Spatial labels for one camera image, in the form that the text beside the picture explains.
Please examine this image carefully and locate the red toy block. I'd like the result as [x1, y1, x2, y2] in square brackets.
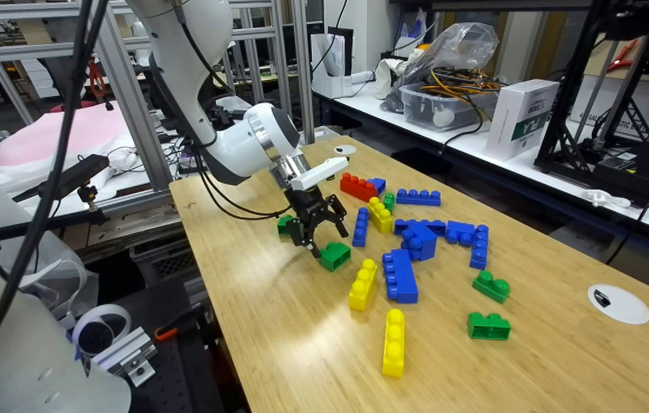
[336, 170, 378, 204]

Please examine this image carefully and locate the chunky blue toy block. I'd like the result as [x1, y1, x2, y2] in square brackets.
[398, 226, 440, 263]

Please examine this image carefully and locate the white clamp with ring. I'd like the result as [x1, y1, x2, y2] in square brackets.
[68, 302, 158, 388]

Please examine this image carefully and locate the thick black cable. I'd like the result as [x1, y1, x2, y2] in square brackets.
[0, 0, 109, 396]

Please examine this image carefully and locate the flat blue toy block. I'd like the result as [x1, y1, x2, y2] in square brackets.
[391, 219, 446, 238]

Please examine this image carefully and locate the white cardboard box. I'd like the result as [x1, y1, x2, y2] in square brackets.
[484, 76, 561, 161]

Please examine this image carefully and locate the white side bench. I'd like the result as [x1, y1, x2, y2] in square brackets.
[309, 71, 649, 247]

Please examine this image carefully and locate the orange tool handle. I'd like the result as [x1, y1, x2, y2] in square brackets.
[152, 327, 182, 345]

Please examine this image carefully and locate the clear plastic bag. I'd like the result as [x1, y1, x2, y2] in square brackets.
[378, 20, 503, 118]

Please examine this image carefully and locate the wide blue toy block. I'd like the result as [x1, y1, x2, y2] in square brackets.
[381, 247, 421, 305]

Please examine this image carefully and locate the pink cloth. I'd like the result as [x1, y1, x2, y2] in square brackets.
[0, 101, 135, 170]

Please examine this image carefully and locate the yellow toy block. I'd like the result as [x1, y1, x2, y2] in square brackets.
[366, 195, 397, 237]
[378, 308, 409, 382]
[347, 257, 381, 315]

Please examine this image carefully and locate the white round sticker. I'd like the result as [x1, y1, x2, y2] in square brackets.
[584, 282, 649, 329]

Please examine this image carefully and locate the black camera on stand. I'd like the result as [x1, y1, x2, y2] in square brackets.
[12, 151, 113, 204]

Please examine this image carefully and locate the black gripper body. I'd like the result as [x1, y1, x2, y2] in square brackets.
[284, 184, 334, 227]

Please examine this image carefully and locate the clear plastic container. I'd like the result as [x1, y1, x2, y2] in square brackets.
[397, 78, 503, 133]

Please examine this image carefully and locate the long blue toy block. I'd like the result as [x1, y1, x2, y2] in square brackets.
[468, 222, 490, 271]
[351, 207, 372, 251]
[394, 187, 443, 209]

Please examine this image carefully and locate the translucent plastic cover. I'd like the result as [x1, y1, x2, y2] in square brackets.
[17, 227, 101, 323]

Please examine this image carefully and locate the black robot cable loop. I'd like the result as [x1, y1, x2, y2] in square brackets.
[194, 162, 295, 226]

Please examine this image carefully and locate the yellow cable bundle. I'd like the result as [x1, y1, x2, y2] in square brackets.
[413, 67, 503, 106]

